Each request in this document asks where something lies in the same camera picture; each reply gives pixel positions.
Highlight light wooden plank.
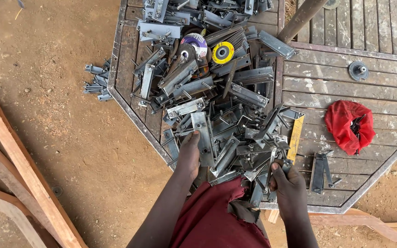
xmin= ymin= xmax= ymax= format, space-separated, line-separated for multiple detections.
xmin=0 ymin=82 xmax=88 ymax=248

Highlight yellow flap disc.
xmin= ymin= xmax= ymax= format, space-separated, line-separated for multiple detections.
xmin=212 ymin=41 xmax=235 ymax=65

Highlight lone dark steel bracket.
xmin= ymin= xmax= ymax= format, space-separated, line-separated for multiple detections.
xmin=309 ymin=152 xmax=335 ymax=194

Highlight small pile of steel brackets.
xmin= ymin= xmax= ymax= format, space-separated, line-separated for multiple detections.
xmin=83 ymin=59 xmax=113 ymax=102

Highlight orange label cutting disc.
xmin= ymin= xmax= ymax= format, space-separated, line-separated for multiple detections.
xmin=191 ymin=65 xmax=210 ymax=80

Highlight yellow metal strip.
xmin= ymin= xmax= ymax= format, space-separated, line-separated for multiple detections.
xmin=286 ymin=115 xmax=305 ymax=164

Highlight black round flange with bolt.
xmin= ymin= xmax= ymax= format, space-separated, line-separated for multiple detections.
xmin=348 ymin=61 xmax=369 ymax=82

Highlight person's right hand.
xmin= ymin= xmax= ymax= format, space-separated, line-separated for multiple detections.
xmin=269 ymin=162 xmax=308 ymax=222

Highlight grey grinding disc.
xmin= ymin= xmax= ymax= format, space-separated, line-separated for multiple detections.
xmin=175 ymin=43 xmax=197 ymax=66

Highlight purple label cutting disc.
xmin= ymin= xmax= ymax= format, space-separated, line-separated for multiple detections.
xmin=180 ymin=33 xmax=208 ymax=59

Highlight person's maroon garment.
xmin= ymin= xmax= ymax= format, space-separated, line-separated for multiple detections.
xmin=169 ymin=176 xmax=271 ymax=248

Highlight curved wooden piece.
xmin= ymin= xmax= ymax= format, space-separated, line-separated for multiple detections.
xmin=0 ymin=169 xmax=49 ymax=248

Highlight steel angle bracket with bolts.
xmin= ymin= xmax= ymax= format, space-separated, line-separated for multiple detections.
xmin=190 ymin=112 xmax=217 ymax=168

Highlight heap of steel brackets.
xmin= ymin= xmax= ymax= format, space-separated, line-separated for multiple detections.
xmin=130 ymin=0 xmax=305 ymax=209

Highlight person's left hand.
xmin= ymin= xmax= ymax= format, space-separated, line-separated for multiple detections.
xmin=176 ymin=130 xmax=201 ymax=183

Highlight thin steel bracket strip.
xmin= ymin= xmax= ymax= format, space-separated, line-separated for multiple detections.
xmin=263 ymin=147 xmax=279 ymax=193

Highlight red cloth bag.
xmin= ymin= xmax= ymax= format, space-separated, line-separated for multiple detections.
xmin=324 ymin=100 xmax=376 ymax=156

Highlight black bolts in bag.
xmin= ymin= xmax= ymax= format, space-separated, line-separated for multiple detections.
xmin=349 ymin=114 xmax=367 ymax=155

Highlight brown metal pipe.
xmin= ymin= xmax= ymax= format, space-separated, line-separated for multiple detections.
xmin=276 ymin=0 xmax=329 ymax=44

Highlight reddish wooden frame piece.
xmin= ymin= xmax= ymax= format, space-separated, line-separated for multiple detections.
xmin=266 ymin=208 xmax=397 ymax=243

